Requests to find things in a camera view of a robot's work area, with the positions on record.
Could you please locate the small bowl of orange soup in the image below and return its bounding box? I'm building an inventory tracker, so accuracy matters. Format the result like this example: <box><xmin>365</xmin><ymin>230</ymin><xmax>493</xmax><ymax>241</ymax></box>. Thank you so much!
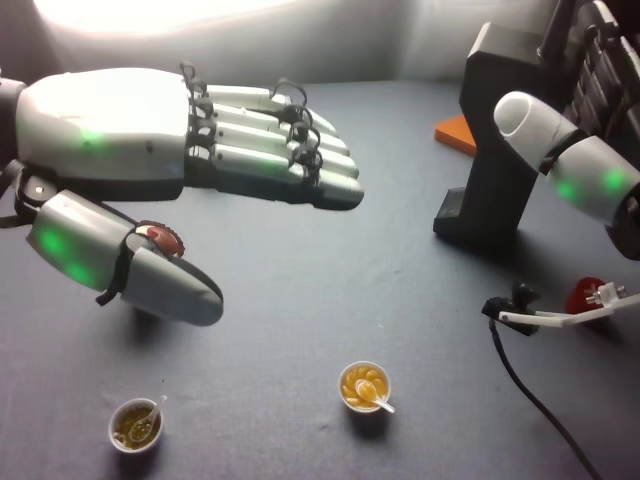
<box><xmin>339</xmin><ymin>360</ymin><xmax>396</xmax><ymax>415</ymax></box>

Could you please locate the red cylinder block white cross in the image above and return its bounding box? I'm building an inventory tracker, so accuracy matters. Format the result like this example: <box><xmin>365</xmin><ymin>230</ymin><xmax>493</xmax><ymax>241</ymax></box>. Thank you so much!
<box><xmin>564</xmin><ymin>278</ymin><xmax>609</xmax><ymax>326</ymax></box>

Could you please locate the white backdrop cloth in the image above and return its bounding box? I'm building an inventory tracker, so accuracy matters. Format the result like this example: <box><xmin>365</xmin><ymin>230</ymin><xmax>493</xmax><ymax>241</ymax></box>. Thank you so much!
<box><xmin>0</xmin><ymin>0</ymin><xmax>591</xmax><ymax>96</ymax></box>

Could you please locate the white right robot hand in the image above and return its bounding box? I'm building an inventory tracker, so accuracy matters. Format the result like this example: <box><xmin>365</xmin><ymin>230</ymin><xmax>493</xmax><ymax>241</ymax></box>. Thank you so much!
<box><xmin>493</xmin><ymin>0</ymin><xmax>640</xmax><ymax>261</ymax></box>

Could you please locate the toy cupcake with heart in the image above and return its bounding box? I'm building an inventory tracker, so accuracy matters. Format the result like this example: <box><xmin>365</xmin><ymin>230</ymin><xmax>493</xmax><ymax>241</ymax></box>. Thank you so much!
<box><xmin>135</xmin><ymin>220</ymin><xmax>189</xmax><ymax>259</ymax></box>

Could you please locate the grey table cloth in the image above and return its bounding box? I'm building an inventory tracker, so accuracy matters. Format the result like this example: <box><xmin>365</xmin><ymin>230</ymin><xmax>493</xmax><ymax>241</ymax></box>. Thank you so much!
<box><xmin>0</xmin><ymin>79</ymin><xmax>640</xmax><ymax>480</ymax></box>

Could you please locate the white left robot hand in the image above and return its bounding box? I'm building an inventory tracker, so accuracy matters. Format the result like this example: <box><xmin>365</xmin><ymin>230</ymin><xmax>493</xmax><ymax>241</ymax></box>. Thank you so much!
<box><xmin>14</xmin><ymin>62</ymin><xmax>365</xmax><ymax>327</ymax></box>

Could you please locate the black camera cable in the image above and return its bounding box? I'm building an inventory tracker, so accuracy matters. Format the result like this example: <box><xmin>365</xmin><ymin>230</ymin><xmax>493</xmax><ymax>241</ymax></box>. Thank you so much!
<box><xmin>487</xmin><ymin>319</ymin><xmax>604</xmax><ymax>480</ymax></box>

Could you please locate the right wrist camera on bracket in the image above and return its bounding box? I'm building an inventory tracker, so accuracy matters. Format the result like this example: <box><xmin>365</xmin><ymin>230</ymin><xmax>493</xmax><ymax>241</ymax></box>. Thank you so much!
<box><xmin>481</xmin><ymin>282</ymin><xmax>640</xmax><ymax>337</ymax></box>

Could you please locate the orange triangle block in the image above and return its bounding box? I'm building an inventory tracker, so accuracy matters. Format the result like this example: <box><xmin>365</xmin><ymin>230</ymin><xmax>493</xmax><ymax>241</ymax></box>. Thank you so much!
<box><xmin>434</xmin><ymin>113</ymin><xmax>479</xmax><ymax>157</ymax></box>

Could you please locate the small bowl of green soup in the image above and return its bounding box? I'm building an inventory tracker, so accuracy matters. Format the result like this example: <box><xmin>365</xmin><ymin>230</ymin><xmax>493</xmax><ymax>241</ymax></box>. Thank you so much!
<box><xmin>108</xmin><ymin>394</ymin><xmax>169</xmax><ymax>454</ymax></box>

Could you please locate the black walkie-talkie toy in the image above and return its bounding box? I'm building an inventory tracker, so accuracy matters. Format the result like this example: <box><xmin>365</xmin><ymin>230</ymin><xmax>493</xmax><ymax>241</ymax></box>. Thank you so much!
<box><xmin>432</xmin><ymin>0</ymin><xmax>626</xmax><ymax>249</ymax></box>

